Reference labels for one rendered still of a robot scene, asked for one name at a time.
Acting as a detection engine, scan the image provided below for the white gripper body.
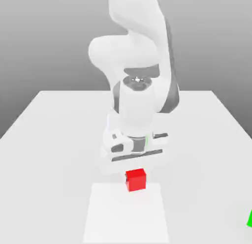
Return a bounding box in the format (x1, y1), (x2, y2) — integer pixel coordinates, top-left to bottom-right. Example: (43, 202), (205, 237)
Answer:
(99, 143), (170, 177)

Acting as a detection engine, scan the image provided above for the small red cube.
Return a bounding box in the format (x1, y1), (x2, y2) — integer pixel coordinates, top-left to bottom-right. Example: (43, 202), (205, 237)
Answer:
(125, 168), (147, 192)

